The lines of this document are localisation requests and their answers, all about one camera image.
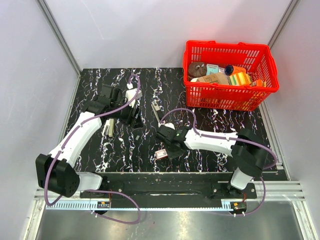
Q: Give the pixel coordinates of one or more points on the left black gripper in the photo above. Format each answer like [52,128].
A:
[134,120]

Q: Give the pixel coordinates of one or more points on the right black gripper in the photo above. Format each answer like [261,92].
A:
[171,155]

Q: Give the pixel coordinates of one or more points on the red white staple box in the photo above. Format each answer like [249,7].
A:
[161,154]

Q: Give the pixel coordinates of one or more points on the cream white stapler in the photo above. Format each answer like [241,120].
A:
[108,128]

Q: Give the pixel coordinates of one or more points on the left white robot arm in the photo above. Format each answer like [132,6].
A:
[55,170]

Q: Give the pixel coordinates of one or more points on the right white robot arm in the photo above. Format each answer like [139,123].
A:
[244,147]

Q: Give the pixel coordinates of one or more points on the brown cardboard package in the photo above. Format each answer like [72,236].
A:
[215,78]

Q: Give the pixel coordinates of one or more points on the teal white small box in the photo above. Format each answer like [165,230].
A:
[212,69]

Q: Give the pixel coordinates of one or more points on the orange bottle blue cap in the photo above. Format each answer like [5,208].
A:
[232,69]

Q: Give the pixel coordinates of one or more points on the small orange packet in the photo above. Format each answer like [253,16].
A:
[258,83]

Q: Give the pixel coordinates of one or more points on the red plastic shopping basket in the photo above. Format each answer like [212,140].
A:
[255,58]

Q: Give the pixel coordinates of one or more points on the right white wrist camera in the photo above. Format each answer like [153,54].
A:
[167,124]

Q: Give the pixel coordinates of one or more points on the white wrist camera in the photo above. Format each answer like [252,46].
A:
[132,94]
[167,124]

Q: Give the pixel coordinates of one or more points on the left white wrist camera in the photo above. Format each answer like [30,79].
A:
[132,94]

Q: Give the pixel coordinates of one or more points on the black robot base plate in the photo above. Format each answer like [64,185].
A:
[177,190]

